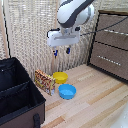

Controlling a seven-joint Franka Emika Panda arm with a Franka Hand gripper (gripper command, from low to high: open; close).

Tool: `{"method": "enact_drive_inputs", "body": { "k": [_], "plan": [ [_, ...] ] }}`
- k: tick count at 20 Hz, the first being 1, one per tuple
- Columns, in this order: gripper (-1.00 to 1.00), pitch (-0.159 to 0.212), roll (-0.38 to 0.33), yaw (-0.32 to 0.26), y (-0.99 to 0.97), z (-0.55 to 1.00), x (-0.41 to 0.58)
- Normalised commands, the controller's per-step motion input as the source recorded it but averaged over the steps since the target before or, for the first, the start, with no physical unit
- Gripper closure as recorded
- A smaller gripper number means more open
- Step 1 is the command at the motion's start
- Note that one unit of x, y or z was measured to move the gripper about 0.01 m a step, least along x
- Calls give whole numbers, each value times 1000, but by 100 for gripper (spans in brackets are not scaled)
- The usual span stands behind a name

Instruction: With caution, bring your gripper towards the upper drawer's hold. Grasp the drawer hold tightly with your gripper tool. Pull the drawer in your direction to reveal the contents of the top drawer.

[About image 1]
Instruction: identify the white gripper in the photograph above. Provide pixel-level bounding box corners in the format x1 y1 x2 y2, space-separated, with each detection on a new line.
46 28 81 59

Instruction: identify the brown drawer with short handle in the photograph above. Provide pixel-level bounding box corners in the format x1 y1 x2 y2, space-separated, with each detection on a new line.
93 13 128 51

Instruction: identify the short silver drawer handle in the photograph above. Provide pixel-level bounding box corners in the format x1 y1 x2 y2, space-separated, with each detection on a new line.
103 28 128 36

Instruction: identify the brown wooden drawer cabinet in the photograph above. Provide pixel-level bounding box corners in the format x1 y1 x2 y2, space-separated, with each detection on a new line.
86 9 128 84

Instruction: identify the yellow plastic bowl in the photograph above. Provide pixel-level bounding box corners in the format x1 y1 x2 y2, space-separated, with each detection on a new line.
52 71 69 85

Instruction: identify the colourful printed carton box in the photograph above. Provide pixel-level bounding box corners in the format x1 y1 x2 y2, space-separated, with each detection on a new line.
34 69 57 97

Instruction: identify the woven bamboo folding screen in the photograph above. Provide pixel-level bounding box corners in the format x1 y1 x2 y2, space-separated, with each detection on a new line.
0 0 128 80

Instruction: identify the blue plastic bowl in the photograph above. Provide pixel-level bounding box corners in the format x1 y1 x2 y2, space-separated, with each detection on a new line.
58 83 77 100

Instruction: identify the black fabric storage box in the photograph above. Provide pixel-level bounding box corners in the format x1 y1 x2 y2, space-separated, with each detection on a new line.
0 57 47 128

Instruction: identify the long silver drawer handle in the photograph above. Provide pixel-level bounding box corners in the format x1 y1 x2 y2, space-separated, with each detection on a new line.
96 54 118 67

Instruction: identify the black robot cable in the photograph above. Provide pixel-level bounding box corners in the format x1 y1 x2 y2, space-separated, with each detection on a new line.
79 15 128 36

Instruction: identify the brown drawer with long handle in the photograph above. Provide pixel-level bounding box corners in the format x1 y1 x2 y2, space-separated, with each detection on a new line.
89 41 128 80

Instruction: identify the black strap buckle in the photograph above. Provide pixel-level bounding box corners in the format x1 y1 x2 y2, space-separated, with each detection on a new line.
32 113 41 128

